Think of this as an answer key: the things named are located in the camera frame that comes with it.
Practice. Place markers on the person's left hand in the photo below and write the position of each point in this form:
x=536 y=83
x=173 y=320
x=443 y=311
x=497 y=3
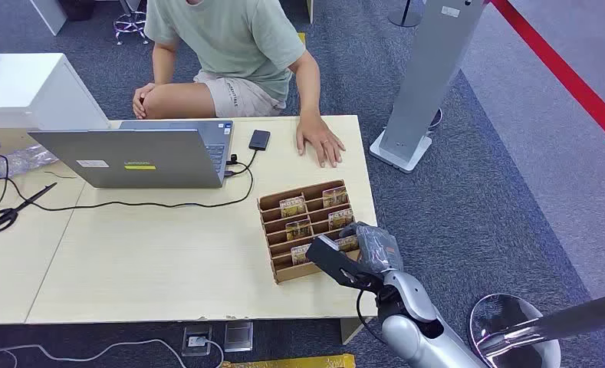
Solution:
x=320 y=139

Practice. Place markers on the person's right hand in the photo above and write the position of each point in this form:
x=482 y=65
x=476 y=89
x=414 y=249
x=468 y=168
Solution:
x=140 y=99

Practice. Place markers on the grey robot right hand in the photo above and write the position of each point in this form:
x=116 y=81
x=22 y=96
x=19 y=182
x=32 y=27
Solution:
x=378 y=249

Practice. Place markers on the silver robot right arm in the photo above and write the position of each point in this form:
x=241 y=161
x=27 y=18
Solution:
x=414 y=325

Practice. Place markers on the person's left forearm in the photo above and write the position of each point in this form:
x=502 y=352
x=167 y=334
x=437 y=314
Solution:
x=308 y=86

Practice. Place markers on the person's right forearm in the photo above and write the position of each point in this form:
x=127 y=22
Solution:
x=164 y=65

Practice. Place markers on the hotel key card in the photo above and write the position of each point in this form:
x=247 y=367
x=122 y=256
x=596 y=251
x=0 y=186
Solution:
x=340 y=219
x=349 y=245
x=299 y=254
x=293 y=206
x=298 y=229
x=335 y=197

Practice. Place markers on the cardboard card holder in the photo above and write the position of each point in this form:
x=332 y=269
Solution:
x=288 y=272

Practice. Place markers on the person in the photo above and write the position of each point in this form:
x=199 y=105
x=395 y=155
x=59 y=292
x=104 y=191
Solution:
x=231 y=46

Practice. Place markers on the grey laptop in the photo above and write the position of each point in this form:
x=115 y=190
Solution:
x=139 y=157

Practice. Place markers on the black portable drive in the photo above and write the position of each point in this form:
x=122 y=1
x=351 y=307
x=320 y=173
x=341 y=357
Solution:
x=259 y=139

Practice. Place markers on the chrome chair base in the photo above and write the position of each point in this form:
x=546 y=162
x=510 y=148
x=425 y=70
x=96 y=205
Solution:
x=131 y=23

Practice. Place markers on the white cabinet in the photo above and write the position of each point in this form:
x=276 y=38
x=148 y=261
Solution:
x=33 y=91

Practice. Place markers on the silver kiosk stand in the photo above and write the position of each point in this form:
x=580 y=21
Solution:
x=426 y=76

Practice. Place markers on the white furniture panel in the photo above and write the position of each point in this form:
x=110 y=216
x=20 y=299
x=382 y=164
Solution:
x=48 y=15

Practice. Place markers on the chrome stanchion base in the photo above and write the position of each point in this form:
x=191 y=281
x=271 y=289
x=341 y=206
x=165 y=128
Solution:
x=490 y=315

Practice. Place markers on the clear plastic bottle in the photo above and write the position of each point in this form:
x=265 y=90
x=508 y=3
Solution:
x=20 y=160

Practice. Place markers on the yellow floor strip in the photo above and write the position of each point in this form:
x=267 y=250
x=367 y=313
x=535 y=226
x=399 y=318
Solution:
x=292 y=362

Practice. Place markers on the dark round stand base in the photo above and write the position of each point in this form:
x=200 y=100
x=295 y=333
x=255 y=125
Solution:
x=406 y=18

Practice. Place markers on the floor socket cover plate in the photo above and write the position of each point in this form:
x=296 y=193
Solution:
x=238 y=336

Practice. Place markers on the black scissors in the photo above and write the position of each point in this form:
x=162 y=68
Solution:
x=8 y=213

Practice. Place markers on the chrome stanchion pole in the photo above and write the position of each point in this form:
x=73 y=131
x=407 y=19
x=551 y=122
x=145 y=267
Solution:
x=561 y=322

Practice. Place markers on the floor power socket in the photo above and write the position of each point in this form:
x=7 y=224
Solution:
x=197 y=340

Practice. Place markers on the red barrier belt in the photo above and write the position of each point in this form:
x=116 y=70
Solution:
x=561 y=71

